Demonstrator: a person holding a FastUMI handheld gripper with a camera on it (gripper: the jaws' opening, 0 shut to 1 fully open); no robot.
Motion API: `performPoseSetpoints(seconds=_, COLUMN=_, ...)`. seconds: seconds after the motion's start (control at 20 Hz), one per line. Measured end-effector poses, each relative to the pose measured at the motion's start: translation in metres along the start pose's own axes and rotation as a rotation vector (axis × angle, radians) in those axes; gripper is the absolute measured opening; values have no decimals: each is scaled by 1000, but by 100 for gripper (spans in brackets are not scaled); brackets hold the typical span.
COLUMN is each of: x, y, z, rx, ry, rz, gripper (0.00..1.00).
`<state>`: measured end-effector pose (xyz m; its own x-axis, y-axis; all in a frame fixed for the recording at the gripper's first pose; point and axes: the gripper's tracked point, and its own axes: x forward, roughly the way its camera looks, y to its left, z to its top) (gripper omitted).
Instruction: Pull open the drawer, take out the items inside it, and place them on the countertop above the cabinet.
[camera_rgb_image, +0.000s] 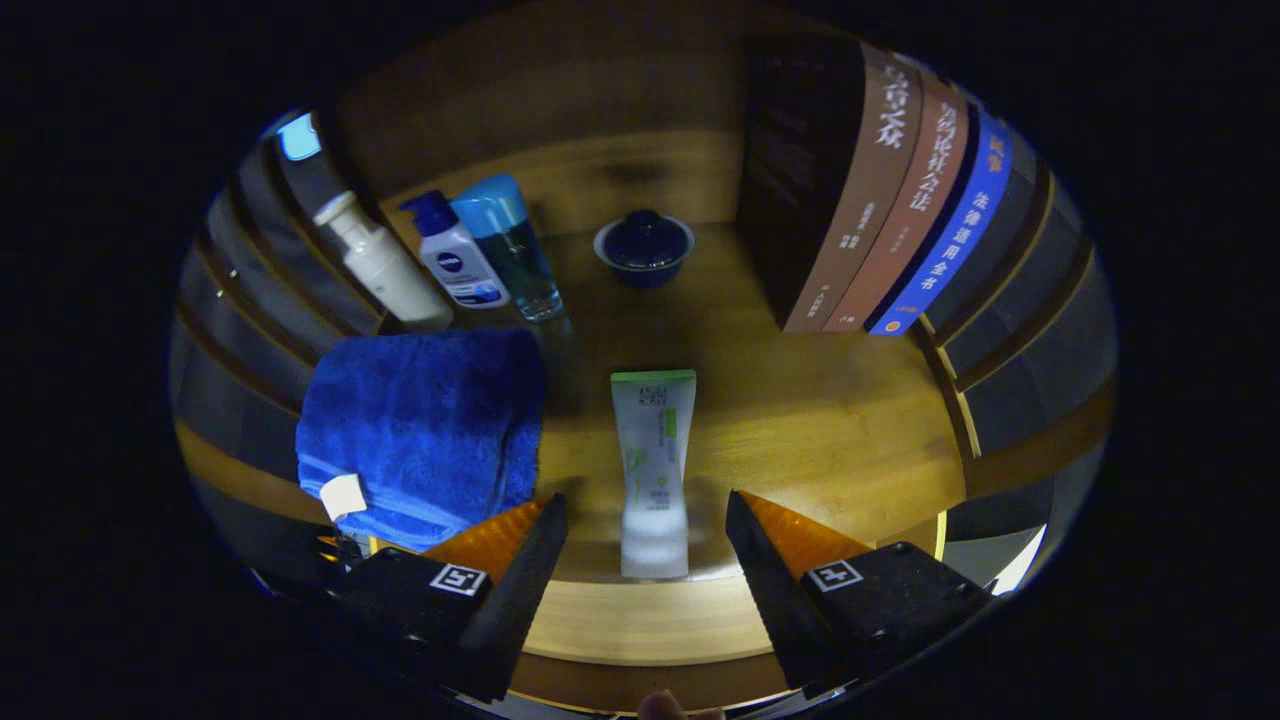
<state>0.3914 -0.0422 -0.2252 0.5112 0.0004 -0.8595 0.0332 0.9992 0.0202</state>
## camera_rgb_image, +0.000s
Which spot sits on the white bottle with blue cap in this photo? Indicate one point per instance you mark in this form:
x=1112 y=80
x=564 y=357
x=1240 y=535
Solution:
x=455 y=260

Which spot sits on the white tube with green end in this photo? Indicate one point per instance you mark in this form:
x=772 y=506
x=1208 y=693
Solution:
x=655 y=450

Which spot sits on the blue folded towel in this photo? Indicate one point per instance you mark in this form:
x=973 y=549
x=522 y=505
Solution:
x=420 y=430

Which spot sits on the reddish brown book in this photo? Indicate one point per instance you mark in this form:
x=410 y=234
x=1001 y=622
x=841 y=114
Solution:
x=915 y=210

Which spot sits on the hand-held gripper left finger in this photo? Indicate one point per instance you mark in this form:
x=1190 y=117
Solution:
x=520 y=590

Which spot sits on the wooden cabinet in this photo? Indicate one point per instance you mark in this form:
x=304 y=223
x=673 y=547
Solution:
x=600 y=90

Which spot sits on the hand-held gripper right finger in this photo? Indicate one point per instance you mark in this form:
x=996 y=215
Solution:
x=770 y=590

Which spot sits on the dark blue lidded teacup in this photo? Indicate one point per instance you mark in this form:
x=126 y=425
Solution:
x=644 y=250

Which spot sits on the tall teal bottle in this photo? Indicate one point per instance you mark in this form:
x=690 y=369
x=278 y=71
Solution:
x=515 y=255

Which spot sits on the white panel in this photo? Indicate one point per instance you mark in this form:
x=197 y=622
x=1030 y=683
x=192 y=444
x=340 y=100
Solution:
x=1020 y=565

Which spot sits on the blue book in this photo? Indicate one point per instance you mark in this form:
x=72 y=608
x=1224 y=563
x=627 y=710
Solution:
x=960 y=230

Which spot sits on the white pump bottle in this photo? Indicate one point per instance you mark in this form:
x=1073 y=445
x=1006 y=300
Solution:
x=390 y=275

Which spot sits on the wooden countertop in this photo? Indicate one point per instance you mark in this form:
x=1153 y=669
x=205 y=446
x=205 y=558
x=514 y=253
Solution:
x=800 y=420

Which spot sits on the dark brown book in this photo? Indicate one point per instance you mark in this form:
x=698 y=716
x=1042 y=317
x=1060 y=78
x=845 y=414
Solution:
x=840 y=200

